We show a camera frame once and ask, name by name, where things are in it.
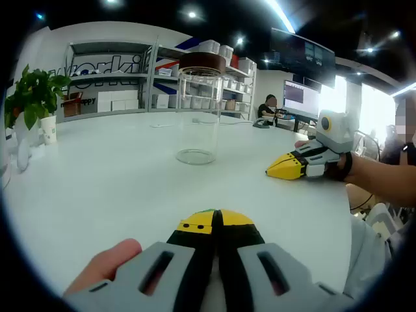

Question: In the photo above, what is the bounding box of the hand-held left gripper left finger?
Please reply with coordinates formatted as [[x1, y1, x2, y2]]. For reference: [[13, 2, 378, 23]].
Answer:
[[63, 207, 218, 312]]

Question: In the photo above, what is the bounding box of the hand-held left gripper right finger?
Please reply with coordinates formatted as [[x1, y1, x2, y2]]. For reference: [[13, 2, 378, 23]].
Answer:
[[216, 209, 354, 312]]

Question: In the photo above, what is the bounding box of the clear glass coffee can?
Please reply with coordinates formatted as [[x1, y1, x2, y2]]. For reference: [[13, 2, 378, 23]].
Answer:
[[175, 70, 225, 166]]

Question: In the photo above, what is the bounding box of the brown wooden lid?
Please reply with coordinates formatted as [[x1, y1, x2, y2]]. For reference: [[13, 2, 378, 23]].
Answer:
[[179, 51, 227, 76]]

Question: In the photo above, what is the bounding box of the person's left hand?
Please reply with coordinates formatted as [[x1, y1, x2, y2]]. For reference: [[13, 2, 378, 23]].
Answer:
[[63, 239, 143, 296]]

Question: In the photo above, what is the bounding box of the computer monitor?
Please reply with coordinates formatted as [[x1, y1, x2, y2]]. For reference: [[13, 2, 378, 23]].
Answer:
[[283, 79, 321, 120]]

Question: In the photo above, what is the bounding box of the operator in grey shirt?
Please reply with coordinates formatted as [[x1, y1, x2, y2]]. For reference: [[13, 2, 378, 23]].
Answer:
[[343, 214, 402, 295]]

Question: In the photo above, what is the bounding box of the overhead black display screen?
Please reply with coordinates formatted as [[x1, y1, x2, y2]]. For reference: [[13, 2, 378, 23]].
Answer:
[[270, 27, 336, 88]]

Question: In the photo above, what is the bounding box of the white chair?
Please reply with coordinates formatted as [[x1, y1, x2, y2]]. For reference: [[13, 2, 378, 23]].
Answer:
[[365, 201, 407, 240]]

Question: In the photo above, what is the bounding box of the long ceiling strip light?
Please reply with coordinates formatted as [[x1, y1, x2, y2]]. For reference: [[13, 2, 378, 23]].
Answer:
[[265, 0, 296, 34]]

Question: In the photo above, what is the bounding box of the row of white storage bins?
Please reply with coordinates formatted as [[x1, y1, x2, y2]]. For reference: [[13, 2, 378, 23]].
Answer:
[[155, 38, 256, 111]]

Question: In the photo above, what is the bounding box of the white lumpy object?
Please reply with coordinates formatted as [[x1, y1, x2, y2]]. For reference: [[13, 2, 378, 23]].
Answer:
[[15, 138, 33, 172]]

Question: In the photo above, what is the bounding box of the grey shelf rack with bins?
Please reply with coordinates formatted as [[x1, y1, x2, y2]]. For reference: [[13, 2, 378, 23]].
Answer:
[[151, 44, 257, 120]]

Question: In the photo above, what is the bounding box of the white paper cup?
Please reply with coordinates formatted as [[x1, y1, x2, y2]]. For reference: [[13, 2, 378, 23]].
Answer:
[[40, 115, 58, 146]]

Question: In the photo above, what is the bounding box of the stack of white boxes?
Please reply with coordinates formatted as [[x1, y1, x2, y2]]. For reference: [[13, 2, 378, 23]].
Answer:
[[97, 90, 139, 113]]

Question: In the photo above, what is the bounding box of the brown cardboard box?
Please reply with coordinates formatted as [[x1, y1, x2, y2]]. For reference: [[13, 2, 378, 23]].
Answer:
[[62, 92, 82, 117]]

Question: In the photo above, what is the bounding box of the grey metal shelf rack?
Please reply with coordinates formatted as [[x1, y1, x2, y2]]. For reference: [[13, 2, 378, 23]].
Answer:
[[66, 41, 155, 121]]

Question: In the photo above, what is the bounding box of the potted green plant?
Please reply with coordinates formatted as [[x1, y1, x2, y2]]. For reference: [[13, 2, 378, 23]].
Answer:
[[5, 64, 72, 149]]

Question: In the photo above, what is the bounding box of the black wrist strap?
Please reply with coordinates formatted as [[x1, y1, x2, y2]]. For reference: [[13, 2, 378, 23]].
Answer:
[[336, 151, 354, 181]]

